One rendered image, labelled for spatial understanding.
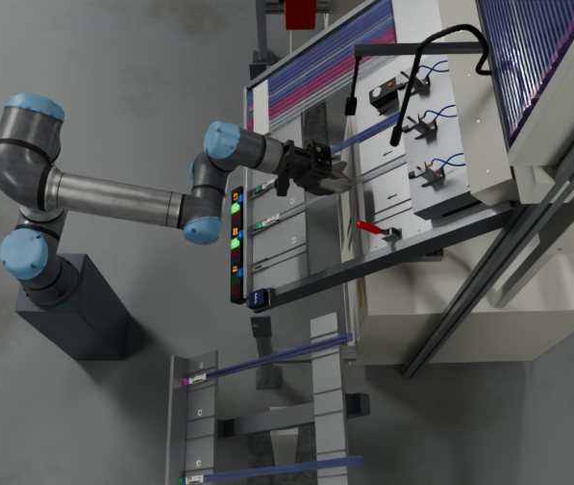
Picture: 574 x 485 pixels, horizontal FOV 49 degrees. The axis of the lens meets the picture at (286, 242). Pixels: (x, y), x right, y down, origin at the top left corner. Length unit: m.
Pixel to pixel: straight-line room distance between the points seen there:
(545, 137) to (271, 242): 0.83
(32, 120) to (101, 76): 1.63
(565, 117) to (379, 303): 0.91
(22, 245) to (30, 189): 0.41
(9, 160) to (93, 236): 1.26
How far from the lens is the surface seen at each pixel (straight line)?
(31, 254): 1.70
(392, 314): 1.71
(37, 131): 1.38
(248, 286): 1.59
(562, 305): 1.85
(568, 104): 0.93
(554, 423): 2.43
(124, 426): 2.31
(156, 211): 1.30
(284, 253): 1.55
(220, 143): 1.26
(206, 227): 1.28
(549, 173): 1.06
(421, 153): 1.29
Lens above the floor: 2.22
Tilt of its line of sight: 65 degrees down
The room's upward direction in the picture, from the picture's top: straight up
